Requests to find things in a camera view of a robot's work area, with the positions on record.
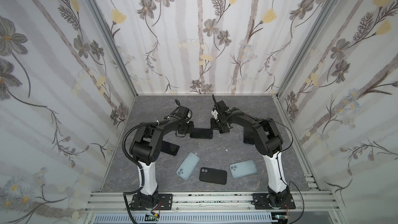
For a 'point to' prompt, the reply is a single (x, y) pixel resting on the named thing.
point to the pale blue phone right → (243, 168)
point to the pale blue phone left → (188, 166)
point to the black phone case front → (213, 175)
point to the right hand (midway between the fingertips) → (208, 125)
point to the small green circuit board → (150, 217)
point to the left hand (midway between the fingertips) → (191, 125)
